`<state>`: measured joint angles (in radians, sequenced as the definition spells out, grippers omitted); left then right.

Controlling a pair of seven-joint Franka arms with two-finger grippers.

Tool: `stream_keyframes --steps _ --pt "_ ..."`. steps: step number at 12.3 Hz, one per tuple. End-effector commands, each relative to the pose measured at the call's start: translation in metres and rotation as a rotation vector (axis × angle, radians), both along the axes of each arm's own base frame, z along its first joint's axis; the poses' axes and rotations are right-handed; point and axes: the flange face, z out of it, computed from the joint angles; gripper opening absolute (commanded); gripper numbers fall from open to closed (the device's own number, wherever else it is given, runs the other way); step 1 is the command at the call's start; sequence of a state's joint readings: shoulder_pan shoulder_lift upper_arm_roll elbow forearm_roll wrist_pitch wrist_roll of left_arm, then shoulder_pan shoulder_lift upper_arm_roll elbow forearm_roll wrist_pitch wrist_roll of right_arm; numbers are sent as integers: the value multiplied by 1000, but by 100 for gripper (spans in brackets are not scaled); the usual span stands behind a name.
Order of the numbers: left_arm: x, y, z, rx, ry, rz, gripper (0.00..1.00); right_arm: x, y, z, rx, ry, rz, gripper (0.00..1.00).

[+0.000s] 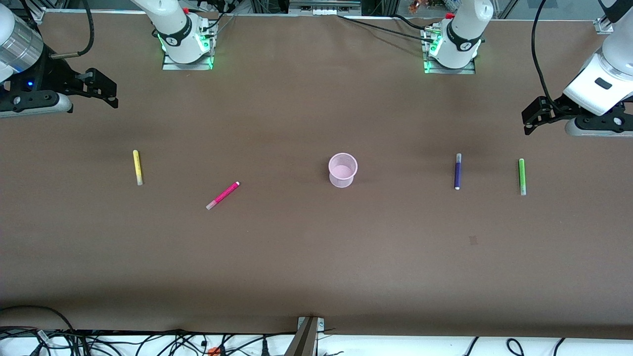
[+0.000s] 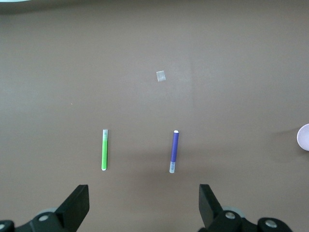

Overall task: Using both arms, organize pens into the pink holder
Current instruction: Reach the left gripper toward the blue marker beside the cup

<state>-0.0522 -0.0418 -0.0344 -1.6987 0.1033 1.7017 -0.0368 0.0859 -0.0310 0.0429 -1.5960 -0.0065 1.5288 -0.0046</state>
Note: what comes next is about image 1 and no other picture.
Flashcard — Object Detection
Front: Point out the pink highlighter pen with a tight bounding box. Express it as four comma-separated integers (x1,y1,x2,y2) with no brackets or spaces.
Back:
205,181,241,211

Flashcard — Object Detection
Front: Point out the pink mesh pen holder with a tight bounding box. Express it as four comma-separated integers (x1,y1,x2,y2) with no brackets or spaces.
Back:
328,152,359,189

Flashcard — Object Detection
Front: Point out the yellow highlighter pen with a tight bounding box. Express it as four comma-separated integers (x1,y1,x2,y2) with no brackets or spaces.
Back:
132,149,144,187

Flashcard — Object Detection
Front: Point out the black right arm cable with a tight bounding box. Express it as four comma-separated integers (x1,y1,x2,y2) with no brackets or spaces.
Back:
48,0,95,61

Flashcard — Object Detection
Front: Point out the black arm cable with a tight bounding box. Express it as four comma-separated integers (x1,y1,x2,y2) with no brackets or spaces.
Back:
531,0,565,108
48,0,95,61

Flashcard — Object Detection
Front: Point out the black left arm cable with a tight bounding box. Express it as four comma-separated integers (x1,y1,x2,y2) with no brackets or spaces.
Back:
531,0,565,108

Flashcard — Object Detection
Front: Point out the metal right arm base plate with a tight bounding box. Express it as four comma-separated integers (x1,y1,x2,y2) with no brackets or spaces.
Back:
162,20,215,71

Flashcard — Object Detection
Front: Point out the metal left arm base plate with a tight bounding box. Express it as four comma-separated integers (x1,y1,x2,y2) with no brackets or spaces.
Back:
422,27,477,75

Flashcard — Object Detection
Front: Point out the black cable across table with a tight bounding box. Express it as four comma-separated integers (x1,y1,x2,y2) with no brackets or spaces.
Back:
338,14,437,44

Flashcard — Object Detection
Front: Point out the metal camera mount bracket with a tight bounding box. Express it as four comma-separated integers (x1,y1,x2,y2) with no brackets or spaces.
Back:
284,316,325,356

